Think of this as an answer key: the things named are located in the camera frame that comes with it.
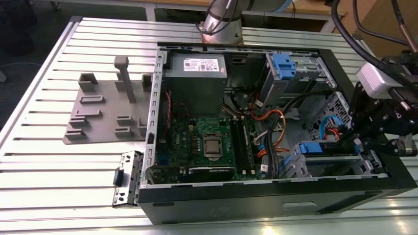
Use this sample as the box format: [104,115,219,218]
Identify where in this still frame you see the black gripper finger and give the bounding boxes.
[355,137,418,156]
[347,83,381,145]

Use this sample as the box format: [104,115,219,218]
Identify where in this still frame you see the metal optical drive cage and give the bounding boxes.
[259,52,336,108]

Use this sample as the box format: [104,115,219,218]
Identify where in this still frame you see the blue drive latch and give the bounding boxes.
[269,53,297,79]

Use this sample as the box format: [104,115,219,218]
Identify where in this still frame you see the RAM stick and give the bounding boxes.
[241,117,256,174]

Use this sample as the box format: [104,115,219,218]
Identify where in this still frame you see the wooden cabinet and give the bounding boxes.
[332,0,418,66]

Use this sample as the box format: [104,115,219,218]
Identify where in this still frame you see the wooden desk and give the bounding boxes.
[142,0,347,34]

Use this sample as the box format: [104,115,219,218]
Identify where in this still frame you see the silver CPU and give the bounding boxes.
[202,139,223,157]

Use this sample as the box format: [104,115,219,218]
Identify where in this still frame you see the black graphics card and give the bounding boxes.
[148,165,236,183]

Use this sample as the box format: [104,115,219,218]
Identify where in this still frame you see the grey power supply unit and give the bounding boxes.
[161,53,228,118]

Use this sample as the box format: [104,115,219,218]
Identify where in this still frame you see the green motherboard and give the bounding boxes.
[154,116,261,182]

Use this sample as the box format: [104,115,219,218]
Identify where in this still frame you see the black PC case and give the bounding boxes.
[136,41,418,225]

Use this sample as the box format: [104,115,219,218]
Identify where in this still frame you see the grey parts rack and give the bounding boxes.
[61,55,152,147]

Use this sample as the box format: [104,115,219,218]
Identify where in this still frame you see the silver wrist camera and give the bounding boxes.
[356,62,404,99]

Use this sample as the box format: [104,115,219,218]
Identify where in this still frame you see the blue data wire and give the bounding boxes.
[319,115,347,142]

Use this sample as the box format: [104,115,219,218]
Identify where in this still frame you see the orange power wires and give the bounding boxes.
[251,109,289,157]

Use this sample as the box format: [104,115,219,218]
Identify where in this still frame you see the black cable bundle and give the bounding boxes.
[264,90,333,178]

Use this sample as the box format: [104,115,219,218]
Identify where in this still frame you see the thick black wrist cables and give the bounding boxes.
[329,0,418,83]

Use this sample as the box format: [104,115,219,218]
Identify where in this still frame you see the red thin wire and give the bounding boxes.
[164,90,173,138]

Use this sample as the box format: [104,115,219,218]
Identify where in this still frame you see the thin black base cable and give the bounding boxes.
[194,0,237,34]

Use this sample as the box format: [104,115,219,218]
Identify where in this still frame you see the metal slot bracket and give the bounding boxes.
[112,151,144,208]

